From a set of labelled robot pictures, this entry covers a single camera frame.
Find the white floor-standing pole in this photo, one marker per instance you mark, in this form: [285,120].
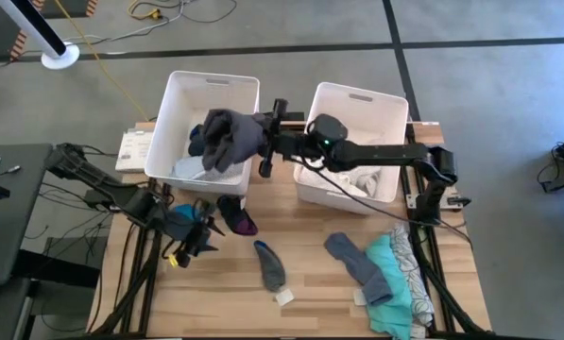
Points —
[59,56]

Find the white paper booklet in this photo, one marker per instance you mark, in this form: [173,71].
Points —
[132,151]

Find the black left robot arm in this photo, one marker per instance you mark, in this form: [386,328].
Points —
[97,181]

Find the blue-grey pants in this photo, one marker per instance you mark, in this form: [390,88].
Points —
[352,262]

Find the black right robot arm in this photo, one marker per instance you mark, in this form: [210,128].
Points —
[381,153]

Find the navy and purple sock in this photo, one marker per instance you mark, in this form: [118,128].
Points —
[236,217]

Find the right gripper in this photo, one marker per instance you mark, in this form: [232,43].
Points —
[291,144]

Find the grey sock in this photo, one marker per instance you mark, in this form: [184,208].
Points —
[269,269]

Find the white paper label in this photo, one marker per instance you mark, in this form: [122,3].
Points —
[285,297]
[358,297]

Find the dark grey garment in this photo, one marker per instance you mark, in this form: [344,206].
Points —
[229,137]

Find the teal garment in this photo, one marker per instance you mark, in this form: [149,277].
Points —
[390,302]

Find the black desk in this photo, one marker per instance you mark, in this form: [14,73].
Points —
[12,236]

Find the navy blue pants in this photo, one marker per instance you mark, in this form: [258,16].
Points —
[195,141]

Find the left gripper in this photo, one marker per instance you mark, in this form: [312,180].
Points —
[194,243]

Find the white towel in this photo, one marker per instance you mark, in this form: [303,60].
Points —
[357,181]

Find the white patterned cloth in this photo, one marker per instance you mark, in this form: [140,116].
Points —
[414,278]

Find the white perforated plastic basket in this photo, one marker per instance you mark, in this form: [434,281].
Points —
[385,108]
[168,118]

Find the yellow tag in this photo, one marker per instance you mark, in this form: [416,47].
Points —
[172,261]

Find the light grey shirt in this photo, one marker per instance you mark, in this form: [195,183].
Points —
[215,175]

